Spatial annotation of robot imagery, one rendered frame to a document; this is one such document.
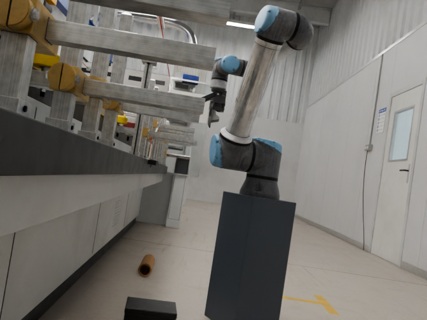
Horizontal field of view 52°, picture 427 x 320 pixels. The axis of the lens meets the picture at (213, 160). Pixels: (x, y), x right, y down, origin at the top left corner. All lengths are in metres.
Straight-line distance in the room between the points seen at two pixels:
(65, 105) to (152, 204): 4.46
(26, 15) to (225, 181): 10.86
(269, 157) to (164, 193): 3.38
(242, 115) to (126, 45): 1.27
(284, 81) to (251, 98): 10.00
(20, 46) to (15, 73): 0.04
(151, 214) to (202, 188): 6.16
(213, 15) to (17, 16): 0.31
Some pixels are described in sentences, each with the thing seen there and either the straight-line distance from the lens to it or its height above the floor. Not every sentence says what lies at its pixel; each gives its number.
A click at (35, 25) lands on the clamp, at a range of 0.66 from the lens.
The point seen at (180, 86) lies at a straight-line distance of 5.23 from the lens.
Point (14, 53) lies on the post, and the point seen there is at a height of 0.78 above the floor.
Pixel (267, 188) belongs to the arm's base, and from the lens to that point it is 2.00.
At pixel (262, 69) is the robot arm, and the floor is 1.12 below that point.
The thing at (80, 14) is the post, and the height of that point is 0.93.
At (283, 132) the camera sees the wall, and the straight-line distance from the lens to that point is 11.61.
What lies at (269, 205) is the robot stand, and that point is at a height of 0.57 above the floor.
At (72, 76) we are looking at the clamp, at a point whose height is 0.80.
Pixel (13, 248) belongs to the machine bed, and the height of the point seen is 0.37.
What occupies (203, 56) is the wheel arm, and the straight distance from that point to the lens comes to 0.66.
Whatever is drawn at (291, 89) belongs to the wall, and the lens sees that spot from 11.82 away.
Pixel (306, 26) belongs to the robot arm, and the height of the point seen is 1.31.
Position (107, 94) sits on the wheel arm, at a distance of 0.92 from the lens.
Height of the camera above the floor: 0.66
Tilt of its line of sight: 2 degrees up
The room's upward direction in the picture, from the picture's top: 9 degrees clockwise
